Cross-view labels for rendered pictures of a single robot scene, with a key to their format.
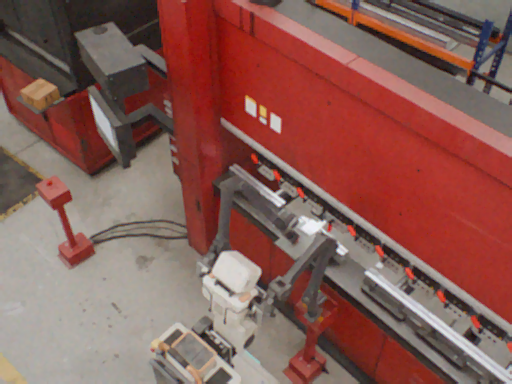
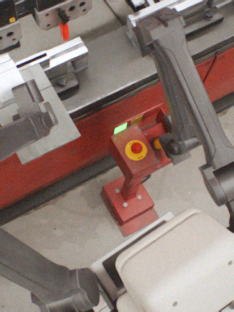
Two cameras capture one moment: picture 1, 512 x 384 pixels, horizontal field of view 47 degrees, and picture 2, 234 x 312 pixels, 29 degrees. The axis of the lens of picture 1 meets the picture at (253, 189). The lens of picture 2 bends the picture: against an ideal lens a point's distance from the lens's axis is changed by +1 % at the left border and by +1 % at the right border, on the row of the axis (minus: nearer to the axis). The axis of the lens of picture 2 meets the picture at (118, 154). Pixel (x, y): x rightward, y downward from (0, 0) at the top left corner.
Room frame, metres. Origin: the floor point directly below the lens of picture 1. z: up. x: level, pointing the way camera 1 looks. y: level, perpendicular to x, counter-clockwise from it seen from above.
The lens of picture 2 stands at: (2.01, 0.23, 2.19)
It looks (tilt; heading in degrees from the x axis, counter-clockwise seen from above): 69 degrees down; 273
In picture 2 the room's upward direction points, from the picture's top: 12 degrees clockwise
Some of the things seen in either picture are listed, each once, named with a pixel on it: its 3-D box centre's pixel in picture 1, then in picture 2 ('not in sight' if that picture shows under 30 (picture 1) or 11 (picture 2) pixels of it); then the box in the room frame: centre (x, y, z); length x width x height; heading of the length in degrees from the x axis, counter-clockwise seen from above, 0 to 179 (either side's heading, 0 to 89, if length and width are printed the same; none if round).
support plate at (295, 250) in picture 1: (299, 239); (31, 112); (2.30, -0.29, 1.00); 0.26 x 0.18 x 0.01; 133
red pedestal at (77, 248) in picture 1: (64, 221); not in sight; (2.94, 1.44, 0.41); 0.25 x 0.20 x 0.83; 133
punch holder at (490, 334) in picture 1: (492, 326); not in sight; (1.54, -1.20, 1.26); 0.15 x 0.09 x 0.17; 43
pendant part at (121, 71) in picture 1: (120, 104); not in sight; (2.97, 0.84, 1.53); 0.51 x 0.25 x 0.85; 32
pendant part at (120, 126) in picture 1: (113, 125); not in sight; (2.88, 0.89, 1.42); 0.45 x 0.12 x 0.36; 32
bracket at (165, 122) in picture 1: (154, 126); not in sight; (3.16, 0.69, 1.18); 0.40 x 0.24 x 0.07; 43
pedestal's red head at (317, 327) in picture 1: (315, 309); (145, 145); (1.95, -0.38, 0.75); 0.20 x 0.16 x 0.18; 43
